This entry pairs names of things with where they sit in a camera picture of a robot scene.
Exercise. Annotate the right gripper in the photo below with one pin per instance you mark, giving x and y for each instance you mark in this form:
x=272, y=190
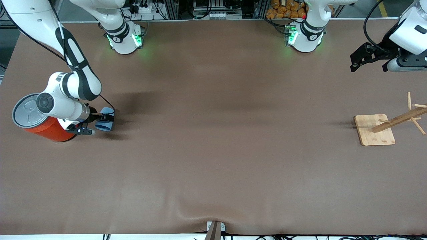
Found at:
x=93, y=113

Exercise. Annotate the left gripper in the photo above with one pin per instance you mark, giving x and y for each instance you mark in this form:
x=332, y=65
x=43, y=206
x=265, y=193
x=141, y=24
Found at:
x=389, y=50

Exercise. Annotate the light blue plastic cup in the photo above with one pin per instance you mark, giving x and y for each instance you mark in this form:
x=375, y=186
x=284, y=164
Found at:
x=105, y=126

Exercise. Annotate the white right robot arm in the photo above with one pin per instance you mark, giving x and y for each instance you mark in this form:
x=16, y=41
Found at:
x=63, y=96

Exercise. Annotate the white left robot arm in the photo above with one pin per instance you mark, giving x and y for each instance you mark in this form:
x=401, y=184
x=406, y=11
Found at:
x=308, y=36

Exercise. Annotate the orange can with silver lid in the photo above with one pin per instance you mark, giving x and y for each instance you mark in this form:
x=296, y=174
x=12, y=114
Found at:
x=50, y=131

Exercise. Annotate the wooden mug rack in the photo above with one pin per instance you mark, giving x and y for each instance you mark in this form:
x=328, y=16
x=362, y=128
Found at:
x=375, y=131

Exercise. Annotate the orange packaged snacks pile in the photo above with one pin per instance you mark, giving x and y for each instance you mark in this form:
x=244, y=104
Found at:
x=283, y=8

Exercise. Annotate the white power strip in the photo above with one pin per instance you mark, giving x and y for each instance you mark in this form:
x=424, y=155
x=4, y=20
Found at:
x=146, y=8

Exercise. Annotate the grey metal table bracket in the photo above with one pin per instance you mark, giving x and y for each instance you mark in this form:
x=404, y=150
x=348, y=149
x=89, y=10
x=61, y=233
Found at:
x=222, y=226

